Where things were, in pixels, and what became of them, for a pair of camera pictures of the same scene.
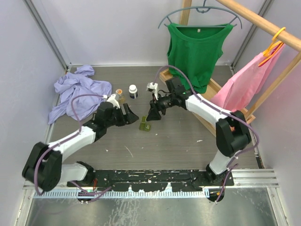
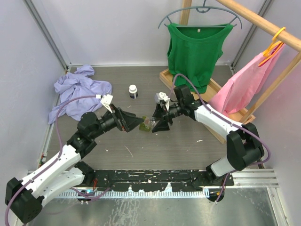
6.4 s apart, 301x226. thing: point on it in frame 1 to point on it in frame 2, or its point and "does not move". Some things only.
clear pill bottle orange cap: [118, 92] to [149, 122]
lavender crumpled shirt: [78, 83] does not move
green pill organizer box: [143, 125] does not move
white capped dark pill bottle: [133, 91] does not move
